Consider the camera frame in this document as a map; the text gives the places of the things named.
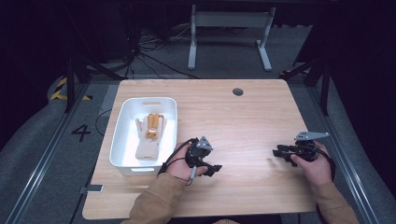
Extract beige glove with bear patch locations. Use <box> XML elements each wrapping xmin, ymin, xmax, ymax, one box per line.
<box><xmin>135</xmin><ymin>113</ymin><xmax>168</xmax><ymax>161</ymax></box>

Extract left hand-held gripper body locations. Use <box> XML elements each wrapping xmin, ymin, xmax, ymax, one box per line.
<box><xmin>185</xmin><ymin>135</ymin><xmax>215</xmax><ymax>169</ymax></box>

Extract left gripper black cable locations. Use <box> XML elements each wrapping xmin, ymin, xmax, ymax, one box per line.
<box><xmin>157</xmin><ymin>137</ymin><xmax>199</xmax><ymax>176</ymax></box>

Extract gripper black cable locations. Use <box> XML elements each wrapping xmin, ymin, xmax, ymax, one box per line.
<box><xmin>157</xmin><ymin>137</ymin><xmax>199</xmax><ymax>176</ymax></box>
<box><xmin>315</xmin><ymin>145</ymin><xmax>337</xmax><ymax>182</ymax></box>

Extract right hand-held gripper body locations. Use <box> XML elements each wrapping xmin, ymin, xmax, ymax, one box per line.
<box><xmin>291</xmin><ymin>130</ymin><xmax>330</xmax><ymax>163</ymax></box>

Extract metal floor rail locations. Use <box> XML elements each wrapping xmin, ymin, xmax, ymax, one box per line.
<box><xmin>305</xmin><ymin>86</ymin><xmax>380</xmax><ymax>224</ymax></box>
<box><xmin>4</xmin><ymin>81</ymin><xmax>92</xmax><ymax>224</ymax></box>

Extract thin black cable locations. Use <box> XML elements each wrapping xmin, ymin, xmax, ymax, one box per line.
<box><xmin>94</xmin><ymin>108</ymin><xmax>113</xmax><ymax>137</ymax></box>

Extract grey cable plug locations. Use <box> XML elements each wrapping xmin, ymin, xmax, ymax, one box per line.
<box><xmin>185</xmin><ymin>165</ymin><xmax>198</xmax><ymax>188</ymax></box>

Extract person's right hand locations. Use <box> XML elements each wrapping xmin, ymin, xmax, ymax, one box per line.
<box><xmin>290</xmin><ymin>140</ymin><xmax>333</xmax><ymax>188</ymax></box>

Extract bundle of floor cables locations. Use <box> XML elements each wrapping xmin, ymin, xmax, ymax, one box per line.
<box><xmin>123</xmin><ymin>26</ymin><xmax>201</xmax><ymax>80</ymax></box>

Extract white metal stand frame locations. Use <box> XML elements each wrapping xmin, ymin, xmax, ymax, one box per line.
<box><xmin>187</xmin><ymin>4</ymin><xmax>277</xmax><ymax>72</ymax></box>

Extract white plastic bin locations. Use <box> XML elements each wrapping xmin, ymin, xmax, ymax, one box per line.
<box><xmin>108</xmin><ymin>96</ymin><xmax>178</xmax><ymax>177</ymax></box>

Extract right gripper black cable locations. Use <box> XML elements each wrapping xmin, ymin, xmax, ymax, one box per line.
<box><xmin>315</xmin><ymin>145</ymin><xmax>337</xmax><ymax>182</ymax></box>

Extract black metal stand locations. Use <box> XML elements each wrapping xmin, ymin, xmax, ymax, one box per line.
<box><xmin>63</xmin><ymin>53</ymin><xmax>126</xmax><ymax>114</ymax></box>
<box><xmin>279</xmin><ymin>57</ymin><xmax>332</xmax><ymax>117</ymax></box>

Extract person's left hand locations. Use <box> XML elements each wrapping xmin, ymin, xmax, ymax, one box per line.
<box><xmin>164</xmin><ymin>142</ymin><xmax>209</xmax><ymax>185</ymax></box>

